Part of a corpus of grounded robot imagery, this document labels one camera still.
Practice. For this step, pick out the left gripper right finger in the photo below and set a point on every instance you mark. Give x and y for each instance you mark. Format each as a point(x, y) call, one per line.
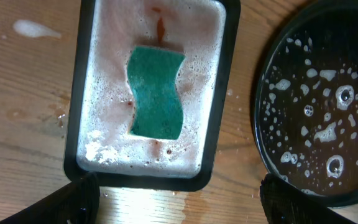
point(282, 203)

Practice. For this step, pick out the black round tray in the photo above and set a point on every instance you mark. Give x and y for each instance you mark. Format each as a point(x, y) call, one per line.
point(306, 103)

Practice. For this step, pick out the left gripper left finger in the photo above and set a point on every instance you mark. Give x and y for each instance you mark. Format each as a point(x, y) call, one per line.
point(77, 202)

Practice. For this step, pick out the green yellow sponge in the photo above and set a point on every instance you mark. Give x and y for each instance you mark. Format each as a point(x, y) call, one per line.
point(152, 75)

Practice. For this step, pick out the black rectangular soapy tray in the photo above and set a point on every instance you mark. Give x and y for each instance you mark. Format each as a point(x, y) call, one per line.
point(103, 107)

